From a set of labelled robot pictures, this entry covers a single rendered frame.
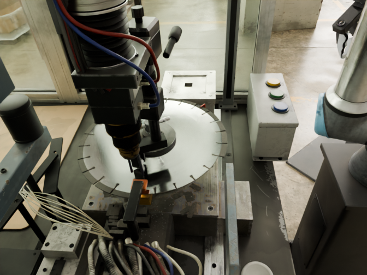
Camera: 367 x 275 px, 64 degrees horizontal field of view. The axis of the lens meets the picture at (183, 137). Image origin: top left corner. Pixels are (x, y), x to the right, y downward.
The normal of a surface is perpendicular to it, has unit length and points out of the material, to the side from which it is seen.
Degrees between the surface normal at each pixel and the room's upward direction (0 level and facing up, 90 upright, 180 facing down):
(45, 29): 90
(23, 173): 90
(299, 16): 88
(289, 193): 0
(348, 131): 92
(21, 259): 0
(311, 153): 0
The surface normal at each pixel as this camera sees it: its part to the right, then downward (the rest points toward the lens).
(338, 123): -0.55, 0.67
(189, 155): -0.05, -0.76
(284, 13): 0.09, 0.65
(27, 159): 0.99, 0.02
